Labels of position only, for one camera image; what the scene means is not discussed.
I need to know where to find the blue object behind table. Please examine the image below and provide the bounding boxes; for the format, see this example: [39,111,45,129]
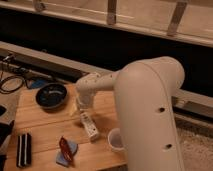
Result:
[29,79,48,89]

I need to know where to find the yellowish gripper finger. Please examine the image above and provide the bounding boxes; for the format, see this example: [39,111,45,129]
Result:
[69,103,78,116]

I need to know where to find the red foil wrapped item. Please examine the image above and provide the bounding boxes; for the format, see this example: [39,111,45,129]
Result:
[59,137,73,164]

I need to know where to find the metal railing beam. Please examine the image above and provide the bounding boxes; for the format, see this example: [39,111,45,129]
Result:
[0,0,213,47]

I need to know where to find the wooden table board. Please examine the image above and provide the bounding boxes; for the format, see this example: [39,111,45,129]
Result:
[4,84,125,171]

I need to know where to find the dark blue bowl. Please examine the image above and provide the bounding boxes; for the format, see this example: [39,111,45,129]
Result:
[35,83,67,109]

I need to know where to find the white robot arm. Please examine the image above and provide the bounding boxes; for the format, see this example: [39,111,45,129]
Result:
[76,57,185,171]

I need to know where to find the black cable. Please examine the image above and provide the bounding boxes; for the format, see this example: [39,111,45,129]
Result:
[0,54,31,95]

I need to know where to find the black white striped block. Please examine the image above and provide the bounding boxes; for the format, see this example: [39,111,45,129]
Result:
[16,133,32,168]

